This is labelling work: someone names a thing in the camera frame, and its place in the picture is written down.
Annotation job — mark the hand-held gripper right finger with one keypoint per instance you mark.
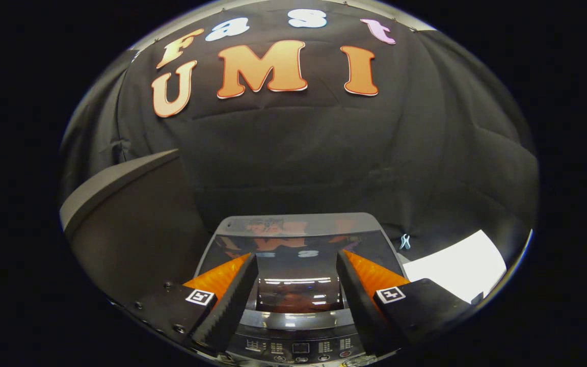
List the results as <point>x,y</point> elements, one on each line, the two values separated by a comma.
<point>362,306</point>

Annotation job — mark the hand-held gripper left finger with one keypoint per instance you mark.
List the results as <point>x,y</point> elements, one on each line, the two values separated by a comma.
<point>230,311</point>

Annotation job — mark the grey washing machine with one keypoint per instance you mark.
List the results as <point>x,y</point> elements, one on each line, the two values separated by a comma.
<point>298,349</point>

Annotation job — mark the light blue tie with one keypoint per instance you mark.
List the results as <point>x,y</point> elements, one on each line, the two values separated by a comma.
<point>404,241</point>

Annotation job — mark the white table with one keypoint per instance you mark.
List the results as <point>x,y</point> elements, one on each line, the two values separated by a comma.
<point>456,265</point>

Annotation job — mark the grey side table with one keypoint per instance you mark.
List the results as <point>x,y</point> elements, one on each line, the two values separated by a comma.
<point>120,173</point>

